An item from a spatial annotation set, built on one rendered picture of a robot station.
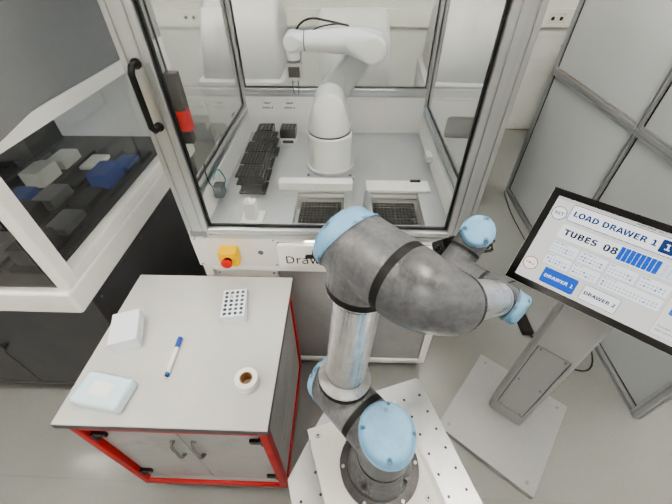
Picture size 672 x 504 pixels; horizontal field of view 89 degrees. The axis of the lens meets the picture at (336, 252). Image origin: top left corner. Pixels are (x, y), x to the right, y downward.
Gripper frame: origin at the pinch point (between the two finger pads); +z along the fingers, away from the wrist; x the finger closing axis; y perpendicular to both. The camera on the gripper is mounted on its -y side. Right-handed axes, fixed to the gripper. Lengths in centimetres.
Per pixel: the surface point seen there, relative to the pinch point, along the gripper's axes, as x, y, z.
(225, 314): -9, -83, -12
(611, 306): -23.9, 35.6, -1.3
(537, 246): -3.5, 21.9, 2.2
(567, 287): -17.1, 26.8, 0.8
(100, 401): -29, -106, -41
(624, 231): -3.8, 42.8, -2.6
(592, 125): 70, 95, 118
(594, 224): -0.3, 36.8, -1.2
